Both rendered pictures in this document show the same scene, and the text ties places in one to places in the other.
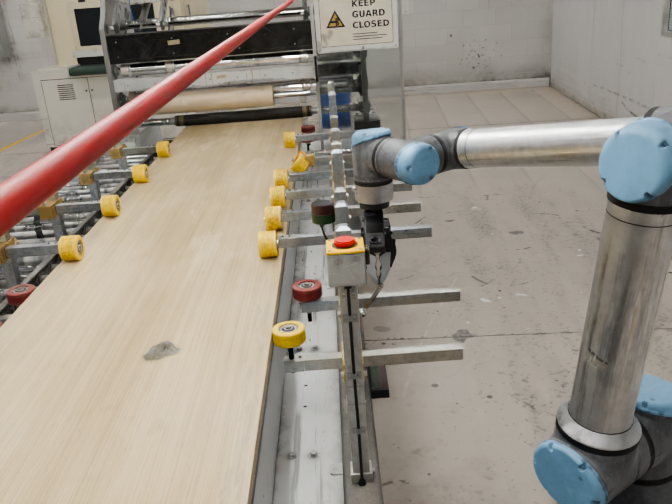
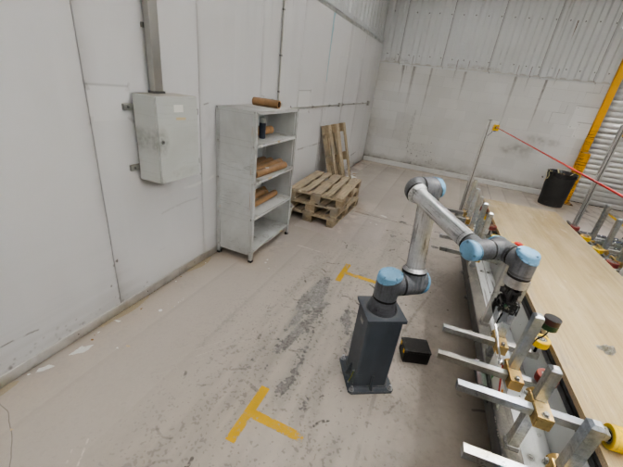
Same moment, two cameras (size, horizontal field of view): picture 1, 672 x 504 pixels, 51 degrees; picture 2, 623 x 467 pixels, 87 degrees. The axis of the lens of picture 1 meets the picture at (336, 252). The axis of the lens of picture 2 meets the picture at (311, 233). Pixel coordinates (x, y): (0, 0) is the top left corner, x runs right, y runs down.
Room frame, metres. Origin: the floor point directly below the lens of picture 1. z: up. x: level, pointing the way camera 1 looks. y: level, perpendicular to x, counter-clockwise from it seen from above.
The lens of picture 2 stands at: (3.01, -0.63, 1.88)
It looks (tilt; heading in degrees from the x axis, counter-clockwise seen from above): 25 degrees down; 196
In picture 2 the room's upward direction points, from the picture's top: 7 degrees clockwise
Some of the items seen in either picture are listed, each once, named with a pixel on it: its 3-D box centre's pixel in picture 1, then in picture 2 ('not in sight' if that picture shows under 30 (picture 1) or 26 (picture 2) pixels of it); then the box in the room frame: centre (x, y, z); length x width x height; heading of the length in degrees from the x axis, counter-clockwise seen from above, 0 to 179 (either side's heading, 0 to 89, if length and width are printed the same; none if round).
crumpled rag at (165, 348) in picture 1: (160, 347); (608, 347); (1.46, 0.42, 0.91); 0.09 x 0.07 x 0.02; 118
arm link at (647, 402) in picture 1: (639, 422); (388, 283); (1.21, -0.59, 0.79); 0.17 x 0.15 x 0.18; 126
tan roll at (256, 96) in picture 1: (241, 97); not in sight; (4.34, 0.50, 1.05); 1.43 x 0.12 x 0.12; 89
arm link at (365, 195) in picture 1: (372, 191); (516, 282); (1.61, -0.10, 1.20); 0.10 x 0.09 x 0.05; 89
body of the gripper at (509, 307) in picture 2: (375, 223); (509, 298); (1.62, -0.10, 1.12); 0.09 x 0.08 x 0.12; 179
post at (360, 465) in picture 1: (355, 383); (497, 291); (1.22, -0.02, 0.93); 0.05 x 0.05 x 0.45; 89
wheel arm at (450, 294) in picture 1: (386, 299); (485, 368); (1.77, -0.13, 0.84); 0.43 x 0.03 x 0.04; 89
